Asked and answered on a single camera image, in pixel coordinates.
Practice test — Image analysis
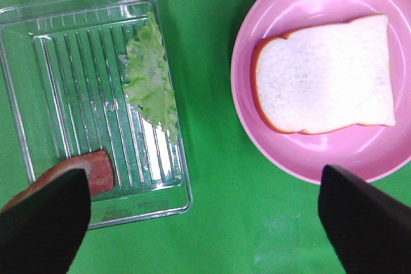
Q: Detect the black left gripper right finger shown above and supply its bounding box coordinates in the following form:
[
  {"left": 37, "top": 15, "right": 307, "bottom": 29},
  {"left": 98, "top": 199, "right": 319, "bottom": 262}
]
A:
[{"left": 318, "top": 165, "right": 410, "bottom": 273}]

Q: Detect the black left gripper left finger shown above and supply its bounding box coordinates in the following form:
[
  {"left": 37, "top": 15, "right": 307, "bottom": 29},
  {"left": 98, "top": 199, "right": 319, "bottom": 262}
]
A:
[{"left": 1, "top": 169, "right": 91, "bottom": 273}]

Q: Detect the bacon strip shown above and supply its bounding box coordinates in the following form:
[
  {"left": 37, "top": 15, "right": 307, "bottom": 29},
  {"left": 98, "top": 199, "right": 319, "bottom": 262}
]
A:
[{"left": 1, "top": 150, "right": 114, "bottom": 213}]

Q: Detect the bread slice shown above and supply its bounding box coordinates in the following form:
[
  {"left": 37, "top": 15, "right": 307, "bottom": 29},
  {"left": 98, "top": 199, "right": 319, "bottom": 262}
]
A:
[{"left": 250, "top": 14, "right": 396, "bottom": 135}]

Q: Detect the green lettuce leaf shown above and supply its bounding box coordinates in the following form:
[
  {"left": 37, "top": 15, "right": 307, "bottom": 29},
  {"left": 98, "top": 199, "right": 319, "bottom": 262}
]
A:
[{"left": 123, "top": 12, "right": 179, "bottom": 144}]

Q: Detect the pink round plate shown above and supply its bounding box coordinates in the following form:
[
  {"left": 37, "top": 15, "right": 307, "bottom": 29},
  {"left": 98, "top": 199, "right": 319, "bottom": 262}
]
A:
[{"left": 231, "top": 0, "right": 410, "bottom": 184}]

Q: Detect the clear left plastic container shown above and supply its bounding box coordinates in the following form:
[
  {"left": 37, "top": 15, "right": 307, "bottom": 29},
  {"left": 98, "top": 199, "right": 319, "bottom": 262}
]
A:
[{"left": 1, "top": 0, "right": 192, "bottom": 229}]

